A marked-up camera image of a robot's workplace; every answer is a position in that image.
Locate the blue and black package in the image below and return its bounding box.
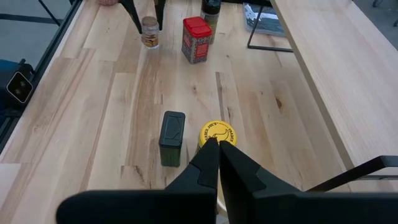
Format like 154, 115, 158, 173
242, 2, 286, 38

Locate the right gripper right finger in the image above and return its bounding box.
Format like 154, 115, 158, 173
219, 141, 398, 224

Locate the wooden shelf with black legs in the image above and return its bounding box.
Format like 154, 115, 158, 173
247, 0, 398, 192

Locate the table-level camera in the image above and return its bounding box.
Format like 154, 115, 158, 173
5, 70, 34, 104

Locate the black table edge rail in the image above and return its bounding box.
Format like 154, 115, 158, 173
0, 0, 84, 155

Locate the black-lid spice jar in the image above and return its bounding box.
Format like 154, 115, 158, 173
200, 0, 223, 45

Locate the green black pepper tin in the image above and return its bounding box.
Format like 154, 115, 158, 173
158, 110, 187, 168

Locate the yellow-lid crunchy onion jar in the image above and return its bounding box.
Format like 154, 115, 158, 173
197, 120, 238, 155

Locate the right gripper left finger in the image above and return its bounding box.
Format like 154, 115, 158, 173
55, 138, 219, 224

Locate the small cork-lid saffron jar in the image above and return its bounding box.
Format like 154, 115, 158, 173
141, 16, 160, 50

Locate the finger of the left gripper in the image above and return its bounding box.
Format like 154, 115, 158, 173
154, 0, 167, 31
120, 0, 143, 34

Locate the red-lid smoked paprika tin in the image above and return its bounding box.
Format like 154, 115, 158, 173
181, 16, 213, 65

